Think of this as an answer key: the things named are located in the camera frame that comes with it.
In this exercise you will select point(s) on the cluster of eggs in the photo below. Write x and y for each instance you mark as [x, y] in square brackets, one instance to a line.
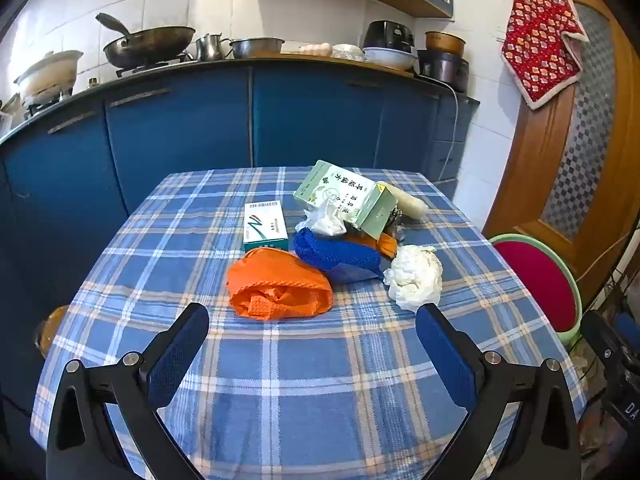
[315, 49]

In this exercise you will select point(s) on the dark rice cooker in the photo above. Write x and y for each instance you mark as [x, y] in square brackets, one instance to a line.
[442, 70]

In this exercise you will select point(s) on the blue plaid tablecloth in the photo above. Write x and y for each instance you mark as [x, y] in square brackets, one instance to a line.
[300, 385]

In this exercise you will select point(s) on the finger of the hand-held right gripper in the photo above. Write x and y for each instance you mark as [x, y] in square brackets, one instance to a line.
[606, 352]

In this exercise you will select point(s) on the green and white carton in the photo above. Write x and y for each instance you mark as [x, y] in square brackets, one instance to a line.
[345, 195]

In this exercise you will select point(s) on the black gas stove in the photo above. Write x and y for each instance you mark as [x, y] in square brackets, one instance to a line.
[150, 66]

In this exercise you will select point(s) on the glass bowl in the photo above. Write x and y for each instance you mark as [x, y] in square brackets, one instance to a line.
[346, 51]

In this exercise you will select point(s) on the brown wooden stool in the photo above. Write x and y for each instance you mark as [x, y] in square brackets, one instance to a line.
[50, 332]

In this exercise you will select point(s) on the small steel kettle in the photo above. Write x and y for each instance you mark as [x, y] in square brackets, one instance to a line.
[210, 47]

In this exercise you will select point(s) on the steel mixing bowl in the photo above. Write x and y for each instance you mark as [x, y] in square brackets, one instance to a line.
[257, 47]

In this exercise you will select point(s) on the brown pot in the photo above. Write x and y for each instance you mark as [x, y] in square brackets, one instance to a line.
[445, 42]

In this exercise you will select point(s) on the black kitchen appliance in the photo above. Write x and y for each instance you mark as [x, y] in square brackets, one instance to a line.
[387, 35]

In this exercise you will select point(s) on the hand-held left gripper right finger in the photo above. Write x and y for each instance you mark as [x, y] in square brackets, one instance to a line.
[442, 355]

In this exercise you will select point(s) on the blue kitchen base cabinet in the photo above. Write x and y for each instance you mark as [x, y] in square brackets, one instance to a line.
[310, 115]

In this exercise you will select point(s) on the red patterned quilted cloth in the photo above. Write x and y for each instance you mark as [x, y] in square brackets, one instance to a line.
[540, 35]

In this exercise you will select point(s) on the light blue curved plastic piece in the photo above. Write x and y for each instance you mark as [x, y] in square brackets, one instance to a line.
[352, 274]

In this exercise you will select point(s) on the wooden door with glass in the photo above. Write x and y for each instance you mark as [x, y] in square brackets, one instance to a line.
[530, 160]

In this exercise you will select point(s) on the white clay pot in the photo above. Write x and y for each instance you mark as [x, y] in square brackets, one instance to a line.
[47, 72]

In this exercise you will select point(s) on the small teal and white box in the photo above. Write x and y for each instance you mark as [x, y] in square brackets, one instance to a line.
[265, 225]

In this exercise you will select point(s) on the red basin with green rim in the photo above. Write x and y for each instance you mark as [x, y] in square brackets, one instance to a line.
[535, 280]

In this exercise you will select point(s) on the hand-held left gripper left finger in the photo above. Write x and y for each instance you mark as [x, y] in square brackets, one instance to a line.
[177, 355]

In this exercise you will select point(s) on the cream foam roll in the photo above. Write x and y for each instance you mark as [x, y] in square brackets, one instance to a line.
[407, 202]

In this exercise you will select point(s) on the orange mesh bag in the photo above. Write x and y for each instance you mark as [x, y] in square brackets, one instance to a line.
[280, 275]

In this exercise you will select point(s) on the orange knotted cloth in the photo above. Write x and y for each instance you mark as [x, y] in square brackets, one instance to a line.
[387, 247]

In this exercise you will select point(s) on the black wok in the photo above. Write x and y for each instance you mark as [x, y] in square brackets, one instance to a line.
[150, 45]

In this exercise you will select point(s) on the white ceramic bowl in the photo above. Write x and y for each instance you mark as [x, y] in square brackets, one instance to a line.
[390, 58]

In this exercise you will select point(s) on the white tissue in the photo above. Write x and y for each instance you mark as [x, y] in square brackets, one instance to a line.
[415, 275]

